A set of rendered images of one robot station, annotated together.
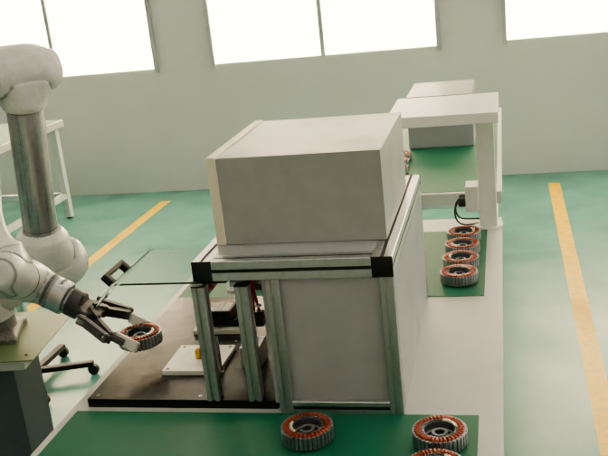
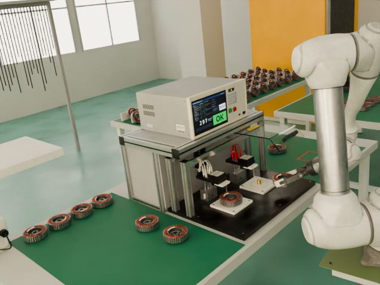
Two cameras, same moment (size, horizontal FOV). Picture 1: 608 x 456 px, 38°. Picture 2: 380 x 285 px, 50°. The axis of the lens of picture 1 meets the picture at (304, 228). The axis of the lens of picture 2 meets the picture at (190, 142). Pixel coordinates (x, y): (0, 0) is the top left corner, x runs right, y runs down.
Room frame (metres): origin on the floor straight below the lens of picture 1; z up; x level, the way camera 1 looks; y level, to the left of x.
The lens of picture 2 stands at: (3.93, 1.04, 1.74)
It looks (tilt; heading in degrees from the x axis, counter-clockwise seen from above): 19 degrees down; 212
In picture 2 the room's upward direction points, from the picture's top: 6 degrees counter-clockwise
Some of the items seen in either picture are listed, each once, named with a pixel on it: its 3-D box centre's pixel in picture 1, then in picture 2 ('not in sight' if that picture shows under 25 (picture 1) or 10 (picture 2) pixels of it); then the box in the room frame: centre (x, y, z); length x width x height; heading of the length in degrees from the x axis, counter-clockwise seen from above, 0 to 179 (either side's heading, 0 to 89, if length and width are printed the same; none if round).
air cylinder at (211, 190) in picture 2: not in sight; (208, 192); (2.28, 0.10, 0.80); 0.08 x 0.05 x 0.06; 166
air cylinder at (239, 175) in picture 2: (253, 351); (237, 175); (2.04, 0.16, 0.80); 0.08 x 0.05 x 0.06; 166
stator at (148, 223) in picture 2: not in sight; (147, 223); (2.60, -0.06, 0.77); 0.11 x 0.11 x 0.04
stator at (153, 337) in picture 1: (140, 337); (284, 180); (2.11, 0.45, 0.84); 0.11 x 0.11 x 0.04
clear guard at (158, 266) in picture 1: (175, 276); (264, 133); (1.99, 0.31, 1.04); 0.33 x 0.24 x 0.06; 76
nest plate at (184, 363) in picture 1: (200, 359); (259, 184); (2.08, 0.30, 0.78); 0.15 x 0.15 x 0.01; 76
